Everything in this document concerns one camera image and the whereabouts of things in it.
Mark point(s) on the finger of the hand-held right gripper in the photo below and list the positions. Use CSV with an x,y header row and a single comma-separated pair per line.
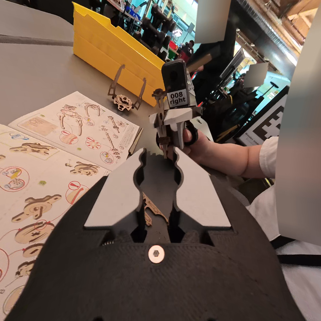
x,y
154,119
175,116

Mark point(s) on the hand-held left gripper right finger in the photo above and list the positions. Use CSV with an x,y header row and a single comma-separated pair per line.
x,y
200,200

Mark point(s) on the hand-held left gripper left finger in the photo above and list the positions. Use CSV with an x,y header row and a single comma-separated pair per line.
x,y
112,200

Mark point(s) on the wooden model rod with gears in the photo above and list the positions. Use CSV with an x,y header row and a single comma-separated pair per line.
x,y
163,140

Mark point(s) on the person's right forearm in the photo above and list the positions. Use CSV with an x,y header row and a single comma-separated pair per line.
x,y
255,160

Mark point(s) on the wooden model claw assembly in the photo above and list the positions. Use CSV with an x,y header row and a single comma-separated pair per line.
x,y
122,101

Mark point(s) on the flat wooden model strip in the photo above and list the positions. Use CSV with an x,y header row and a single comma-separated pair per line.
x,y
153,210

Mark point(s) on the person's right hand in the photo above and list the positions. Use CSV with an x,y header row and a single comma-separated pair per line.
x,y
215,155

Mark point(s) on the brown cardboard sheet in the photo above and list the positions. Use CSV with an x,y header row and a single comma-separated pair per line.
x,y
136,140

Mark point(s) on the black dumbbell rack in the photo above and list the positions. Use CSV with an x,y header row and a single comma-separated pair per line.
x,y
155,25

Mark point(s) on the yellow plastic bin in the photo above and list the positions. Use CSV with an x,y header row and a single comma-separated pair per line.
x,y
105,42

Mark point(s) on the open instruction booklet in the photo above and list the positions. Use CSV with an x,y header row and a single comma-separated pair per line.
x,y
50,150

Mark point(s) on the black framed marker sign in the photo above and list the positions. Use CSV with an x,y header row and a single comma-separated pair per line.
x,y
265,125

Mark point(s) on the person's white shirt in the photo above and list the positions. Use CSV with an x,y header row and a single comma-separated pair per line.
x,y
301,288

